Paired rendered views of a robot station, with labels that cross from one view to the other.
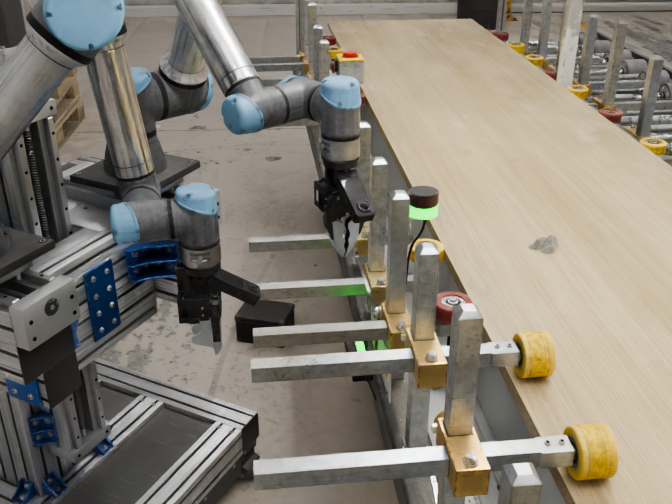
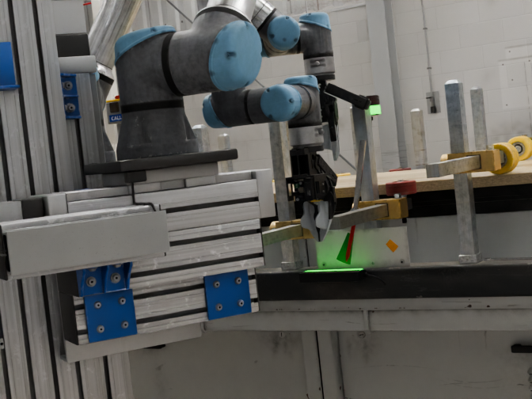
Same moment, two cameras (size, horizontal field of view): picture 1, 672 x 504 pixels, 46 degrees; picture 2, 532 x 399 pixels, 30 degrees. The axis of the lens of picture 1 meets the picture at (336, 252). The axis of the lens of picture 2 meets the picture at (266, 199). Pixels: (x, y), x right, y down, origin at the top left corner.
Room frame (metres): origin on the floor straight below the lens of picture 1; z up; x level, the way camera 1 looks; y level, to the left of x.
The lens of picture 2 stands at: (0.09, 2.06, 1.04)
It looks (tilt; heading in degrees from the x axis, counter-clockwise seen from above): 3 degrees down; 307
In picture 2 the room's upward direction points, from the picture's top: 6 degrees counter-clockwise
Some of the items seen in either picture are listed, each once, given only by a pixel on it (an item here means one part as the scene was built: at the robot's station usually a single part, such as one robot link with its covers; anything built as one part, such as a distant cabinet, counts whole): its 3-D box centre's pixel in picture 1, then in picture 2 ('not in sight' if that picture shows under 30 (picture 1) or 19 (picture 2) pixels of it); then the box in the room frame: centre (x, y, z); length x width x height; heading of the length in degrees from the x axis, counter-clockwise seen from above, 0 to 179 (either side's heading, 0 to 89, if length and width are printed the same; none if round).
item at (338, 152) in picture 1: (339, 147); (319, 67); (1.44, -0.01, 1.22); 0.08 x 0.08 x 0.05
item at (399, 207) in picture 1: (395, 297); (369, 189); (1.41, -0.12, 0.90); 0.04 x 0.04 x 0.48; 6
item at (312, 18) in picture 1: (312, 59); not in sight; (3.40, 0.10, 0.91); 0.04 x 0.04 x 0.48; 6
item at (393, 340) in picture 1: (397, 324); (380, 209); (1.39, -0.13, 0.85); 0.14 x 0.06 x 0.05; 6
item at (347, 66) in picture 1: (350, 69); (123, 112); (2.16, -0.04, 1.18); 0.07 x 0.07 x 0.08; 6
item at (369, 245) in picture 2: (379, 348); (360, 248); (1.43, -0.10, 0.75); 0.26 x 0.01 x 0.10; 6
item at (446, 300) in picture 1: (451, 322); (402, 201); (1.38, -0.24, 0.85); 0.08 x 0.08 x 0.11
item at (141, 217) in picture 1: (142, 218); (278, 103); (1.32, 0.36, 1.12); 0.11 x 0.11 x 0.08; 14
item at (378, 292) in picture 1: (377, 281); (295, 229); (1.63, -0.10, 0.81); 0.14 x 0.06 x 0.05; 6
